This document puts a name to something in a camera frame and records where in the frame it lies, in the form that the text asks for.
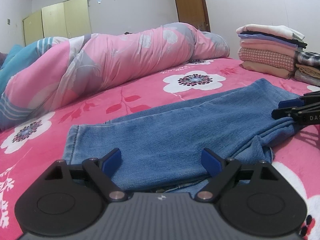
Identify brown wooden door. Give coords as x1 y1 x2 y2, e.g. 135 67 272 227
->
171 0 211 33

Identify beige folded cloth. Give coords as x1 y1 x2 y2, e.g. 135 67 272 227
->
296 64 320 78

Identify grey folded cloth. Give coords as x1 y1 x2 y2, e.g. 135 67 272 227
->
294 70 320 87

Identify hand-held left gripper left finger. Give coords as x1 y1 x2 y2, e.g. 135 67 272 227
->
45 148 127 202

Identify pink floral blanket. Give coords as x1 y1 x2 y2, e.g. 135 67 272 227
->
0 56 320 240

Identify pink and blue floral quilt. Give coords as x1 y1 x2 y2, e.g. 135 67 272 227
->
0 22 230 130

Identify stack of folded clothes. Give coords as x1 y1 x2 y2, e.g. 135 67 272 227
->
236 24 308 78

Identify plaid folded shirt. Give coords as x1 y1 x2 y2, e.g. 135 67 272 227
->
295 51 320 66

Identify yellow wardrobe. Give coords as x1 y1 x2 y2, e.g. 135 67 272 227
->
22 0 92 47

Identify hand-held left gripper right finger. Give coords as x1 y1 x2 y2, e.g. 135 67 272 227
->
194 148 278 202

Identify blue jeans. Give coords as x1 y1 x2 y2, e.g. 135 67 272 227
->
61 78 304 193

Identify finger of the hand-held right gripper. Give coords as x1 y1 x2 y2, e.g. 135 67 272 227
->
278 91 320 110
271 106 304 120

